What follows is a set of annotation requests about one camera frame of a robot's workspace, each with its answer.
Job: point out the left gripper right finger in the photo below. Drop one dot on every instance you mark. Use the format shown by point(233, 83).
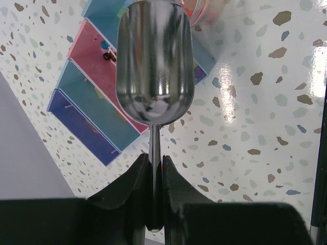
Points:
point(192, 218)

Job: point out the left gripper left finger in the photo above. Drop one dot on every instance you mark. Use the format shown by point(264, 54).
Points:
point(114, 215)

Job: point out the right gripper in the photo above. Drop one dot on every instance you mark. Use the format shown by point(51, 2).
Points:
point(318, 218)

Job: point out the four-compartment candy tray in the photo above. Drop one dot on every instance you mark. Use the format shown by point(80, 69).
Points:
point(84, 99)

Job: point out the metal candy scoop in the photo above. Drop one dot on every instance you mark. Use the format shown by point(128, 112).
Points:
point(154, 79)

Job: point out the clear plastic jar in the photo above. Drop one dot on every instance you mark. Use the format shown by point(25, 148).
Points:
point(203, 11)

